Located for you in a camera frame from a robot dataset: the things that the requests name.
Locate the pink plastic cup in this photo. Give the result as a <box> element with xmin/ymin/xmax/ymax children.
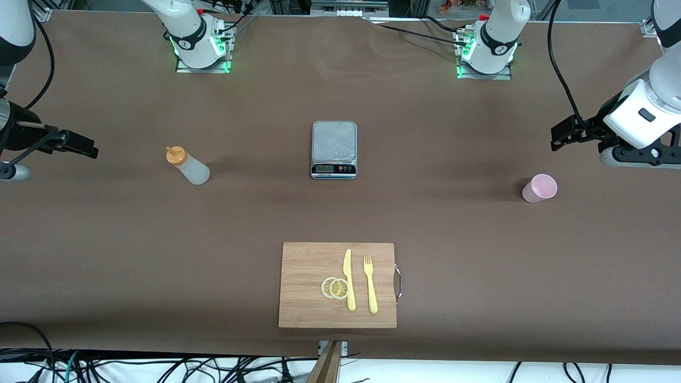
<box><xmin>521</xmin><ymin>173</ymin><xmax>558</xmax><ymax>203</ymax></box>

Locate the translucent sauce bottle orange cap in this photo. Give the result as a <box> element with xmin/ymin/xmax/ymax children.
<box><xmin>165</xmin><ymin>146</ymin><xmax>211</xmax><ymax>186</ymax></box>

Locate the brown table cover mat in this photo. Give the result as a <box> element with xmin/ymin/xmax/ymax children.
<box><xmin>0</xmin><ymin>10</ymin><xmax>681</xmax><ymax>367</ymax></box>

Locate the silver digital kitchen scale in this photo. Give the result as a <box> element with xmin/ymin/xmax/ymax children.
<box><xmin>311</xmin><ymin>121</ymin><xmax>358</xmax><ymax>180</ymax></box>

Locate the white power strip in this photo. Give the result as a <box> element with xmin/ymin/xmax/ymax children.
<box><xmin>311</xmin><ymin>0</ymin><xmax>389</xmax><ymax>16</ymax></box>

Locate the yellow plastic fork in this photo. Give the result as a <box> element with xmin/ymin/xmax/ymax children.
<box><xmin>363</xmin><ymin>255</ymin><xmax>379</xmax><ymax>314</ymax></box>

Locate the yellow plastic knife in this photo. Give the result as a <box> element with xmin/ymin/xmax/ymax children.
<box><xmin>343</xmin><ymin>248</ymin><xmax>356</xmax><ymax>312</ymax></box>

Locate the wooden beam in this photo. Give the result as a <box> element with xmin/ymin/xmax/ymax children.
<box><xmin>306</xmin><ymin>340</ymin><xmax>343</xmax><ymax>383</ymax></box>

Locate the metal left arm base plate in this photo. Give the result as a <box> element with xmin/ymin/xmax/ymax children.
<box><xmin>456</xmin><ymin>29</ymin><xmax>513</xmax><ymax>80</ymax></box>

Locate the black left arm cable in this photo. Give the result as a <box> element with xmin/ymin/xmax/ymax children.
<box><xmin>547</xmin><ymin>0</ymin><xmax>596</xmax><ymax>134</ymax></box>

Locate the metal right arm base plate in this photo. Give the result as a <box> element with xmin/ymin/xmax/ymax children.
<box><xmin>176</xmin><ymin>21</ymin><xmax>235</xmax><ymax>74</ymax></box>

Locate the short black table cable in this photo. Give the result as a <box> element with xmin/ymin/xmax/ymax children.
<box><xmin>425</xmin><ymin>15</ymin><xmax>468</xmax><ymax>34</ymax></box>

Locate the long black table cable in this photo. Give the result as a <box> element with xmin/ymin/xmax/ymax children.
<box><xmin>367</xmin><ymin>20</ymin><xmax>470</xmax><ymax>47</ymax></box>

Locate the black looped cable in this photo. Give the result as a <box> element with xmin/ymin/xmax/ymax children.
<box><xmin>0</xmin><ymin>321</ymin><xmax>55</xmax><ymax>383</ymax></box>

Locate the teal cable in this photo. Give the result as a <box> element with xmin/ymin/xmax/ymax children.
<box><xmin>64</xmin><ymin>350</ymin><xmax>80</xmax><ymax>383</ymax></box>

